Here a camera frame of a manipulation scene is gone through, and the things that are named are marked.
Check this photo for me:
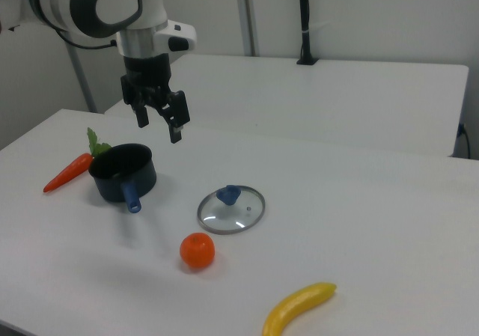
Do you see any black pole with clamp base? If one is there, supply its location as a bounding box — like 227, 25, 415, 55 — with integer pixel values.
296, 0, 320, 66

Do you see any orange toy carrot with leaves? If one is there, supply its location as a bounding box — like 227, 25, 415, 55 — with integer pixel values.
43, 127, 113, 194

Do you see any glass lid with blue knob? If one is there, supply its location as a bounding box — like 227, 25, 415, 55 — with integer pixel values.
197, 184, 266, 236

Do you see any yellow toy banana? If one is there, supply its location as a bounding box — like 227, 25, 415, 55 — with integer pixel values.
261, 281, 338, 336

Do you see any slanted grey metal post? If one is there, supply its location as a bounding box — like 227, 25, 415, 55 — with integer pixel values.
67, 46, 99, 114

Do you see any orange toy tangerine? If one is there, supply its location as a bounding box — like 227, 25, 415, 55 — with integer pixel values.
180, 232, 216, 270

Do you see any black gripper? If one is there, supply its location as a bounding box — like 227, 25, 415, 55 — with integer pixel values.
120, 52, 191, 144

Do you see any grey metal partition post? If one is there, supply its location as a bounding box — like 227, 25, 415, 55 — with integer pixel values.
234, 0, 260, 57

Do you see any dark pot with blue handle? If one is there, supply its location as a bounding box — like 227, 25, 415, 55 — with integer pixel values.
88, 143, 157, 214

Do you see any black cable on robot arm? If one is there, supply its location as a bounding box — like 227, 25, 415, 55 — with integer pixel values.
54, 27, 118, 50

